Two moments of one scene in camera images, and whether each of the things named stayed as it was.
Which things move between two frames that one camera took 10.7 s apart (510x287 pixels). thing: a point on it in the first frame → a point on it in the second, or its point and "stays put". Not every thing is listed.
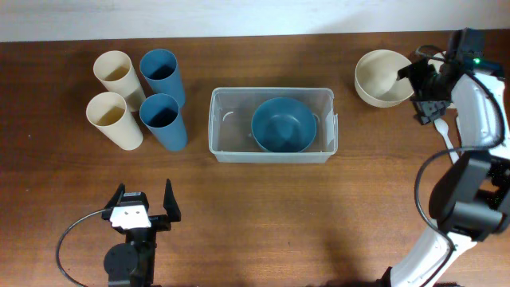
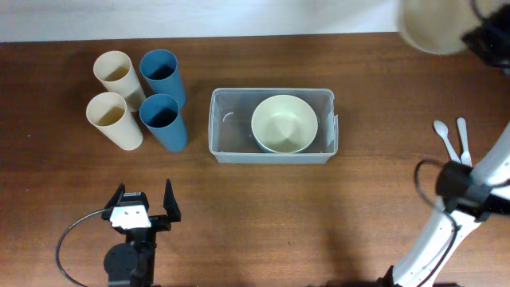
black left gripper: (162, 222) stays put
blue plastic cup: (160, 71) stays put
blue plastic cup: (161, 112) stays put
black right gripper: (424, 111) → (480, 39)
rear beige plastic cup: (115, 71) stays put
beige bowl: (375, 78) → (284, 123)
